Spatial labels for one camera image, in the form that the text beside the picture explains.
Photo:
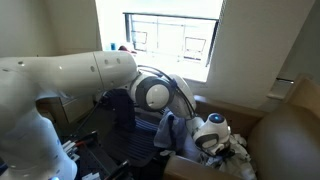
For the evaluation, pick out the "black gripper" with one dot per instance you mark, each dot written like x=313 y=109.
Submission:
x=226 y=151

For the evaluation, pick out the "grey t-shirt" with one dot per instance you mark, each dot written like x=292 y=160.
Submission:
x=241 y=166

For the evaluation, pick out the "light blue shirt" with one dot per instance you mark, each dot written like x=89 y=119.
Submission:
x=168 y=131

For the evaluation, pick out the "navy blue garment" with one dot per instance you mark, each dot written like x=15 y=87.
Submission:
x=123 y=106

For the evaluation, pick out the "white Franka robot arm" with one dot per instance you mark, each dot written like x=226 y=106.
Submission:
x=60 y=80

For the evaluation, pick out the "tan leather couch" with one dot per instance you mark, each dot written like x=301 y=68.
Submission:
x=286 y=143

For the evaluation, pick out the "black mesh office chair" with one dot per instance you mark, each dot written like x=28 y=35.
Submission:
x=143 y=136

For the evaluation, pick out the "grey glossy panel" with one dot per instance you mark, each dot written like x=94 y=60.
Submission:
x=280 y=89

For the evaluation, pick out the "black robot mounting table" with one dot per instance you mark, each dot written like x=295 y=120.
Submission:
x=96 y=160

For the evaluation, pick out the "small white box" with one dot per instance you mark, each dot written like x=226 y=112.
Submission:
x=90 y=176

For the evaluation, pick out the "red cap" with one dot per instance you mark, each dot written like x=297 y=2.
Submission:
x=126 y=49

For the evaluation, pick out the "blue water bottle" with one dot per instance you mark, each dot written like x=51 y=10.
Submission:
x=113 y=46

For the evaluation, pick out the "white connector blocks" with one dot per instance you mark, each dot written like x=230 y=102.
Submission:
x=70 y=150

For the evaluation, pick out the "wooden filing cabinet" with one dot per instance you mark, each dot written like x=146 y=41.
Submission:
x=75 y=108

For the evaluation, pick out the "window with dark frame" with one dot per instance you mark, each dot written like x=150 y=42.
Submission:
x=166 y=36

